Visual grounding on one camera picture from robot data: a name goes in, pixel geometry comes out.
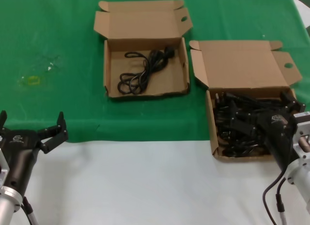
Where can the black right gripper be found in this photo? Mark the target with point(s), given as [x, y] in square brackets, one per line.
[281, 137]

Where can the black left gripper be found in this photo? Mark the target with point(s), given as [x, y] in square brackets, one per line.
[21, 147]

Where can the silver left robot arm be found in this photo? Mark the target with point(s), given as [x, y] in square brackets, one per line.
[7, 203]

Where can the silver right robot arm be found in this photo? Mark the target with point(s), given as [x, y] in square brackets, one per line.
[301, 186]

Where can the cardboard box with round hole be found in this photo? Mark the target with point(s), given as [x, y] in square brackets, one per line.
[169, 74]

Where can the green tablecloth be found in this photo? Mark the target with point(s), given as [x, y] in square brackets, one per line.
[72, 101]

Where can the white sheet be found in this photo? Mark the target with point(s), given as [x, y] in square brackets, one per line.
[301, 9]

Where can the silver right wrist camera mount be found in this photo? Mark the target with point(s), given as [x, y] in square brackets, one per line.
[302, 137]

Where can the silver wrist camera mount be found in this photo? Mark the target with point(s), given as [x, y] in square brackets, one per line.
[302, 137]
[3, 166]

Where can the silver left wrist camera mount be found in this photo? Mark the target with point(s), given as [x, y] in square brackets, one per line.
[3, 166]

